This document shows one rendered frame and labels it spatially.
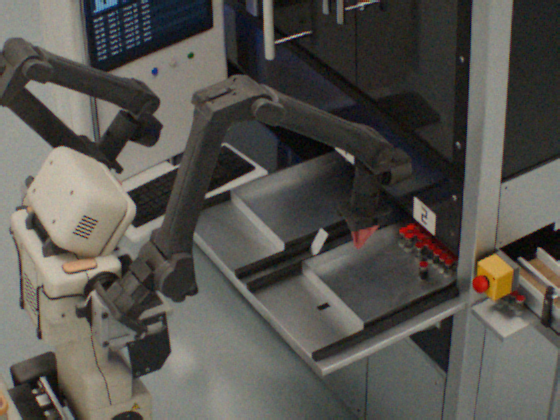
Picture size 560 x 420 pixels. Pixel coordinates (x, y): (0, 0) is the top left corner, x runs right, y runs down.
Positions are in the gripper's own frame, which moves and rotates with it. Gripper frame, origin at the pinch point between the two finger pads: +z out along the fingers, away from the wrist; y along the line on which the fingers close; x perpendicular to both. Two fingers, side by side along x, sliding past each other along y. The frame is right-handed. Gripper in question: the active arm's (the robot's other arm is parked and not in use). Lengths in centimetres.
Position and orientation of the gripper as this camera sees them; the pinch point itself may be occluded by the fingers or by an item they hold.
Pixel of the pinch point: (357, 244)
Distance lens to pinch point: 269.1
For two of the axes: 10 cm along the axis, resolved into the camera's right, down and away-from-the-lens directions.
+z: -0.9, 8.3, 5.5
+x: -5.3, -5.0, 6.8
